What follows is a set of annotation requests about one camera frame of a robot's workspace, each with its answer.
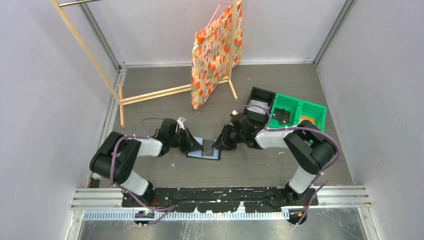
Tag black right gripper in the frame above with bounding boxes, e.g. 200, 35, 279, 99
213, 123, 246, 151

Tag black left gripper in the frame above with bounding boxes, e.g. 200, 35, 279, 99
168, 127, 203, 154

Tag black card holder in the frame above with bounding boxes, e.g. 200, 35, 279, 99
186, 136, 221, 161

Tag dark credit card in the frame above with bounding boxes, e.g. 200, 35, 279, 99
272, 108, 291, 125
202, 138, 215, 158

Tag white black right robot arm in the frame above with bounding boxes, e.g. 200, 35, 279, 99
212, 111, 341, 205

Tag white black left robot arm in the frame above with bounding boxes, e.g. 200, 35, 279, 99
89, 117, 204, 207

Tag white card in black bin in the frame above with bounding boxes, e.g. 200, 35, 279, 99
246, 99, 269, 115

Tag yellow cards in green bin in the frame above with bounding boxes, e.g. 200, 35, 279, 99
300, 115, 316, 125

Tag black storage bin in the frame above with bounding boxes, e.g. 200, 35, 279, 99
243, 86, 277, 127

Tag green double storage bin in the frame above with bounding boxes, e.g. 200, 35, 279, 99
267, 93, 327, 132

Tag floral fabric bag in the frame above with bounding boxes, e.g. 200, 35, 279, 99
191, 0, 243, 109

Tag wooden clothes rack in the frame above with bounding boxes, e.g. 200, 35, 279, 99
50, 0, 239, 128

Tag pink clothes hanger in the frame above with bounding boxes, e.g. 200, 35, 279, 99
206, 0, 232, 27

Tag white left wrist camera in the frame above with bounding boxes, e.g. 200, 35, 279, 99
176, 116, 186, 130

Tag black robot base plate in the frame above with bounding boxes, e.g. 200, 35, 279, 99
122, 186, 318, 213

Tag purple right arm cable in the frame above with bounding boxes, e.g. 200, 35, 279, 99
231, 104, 342, 228

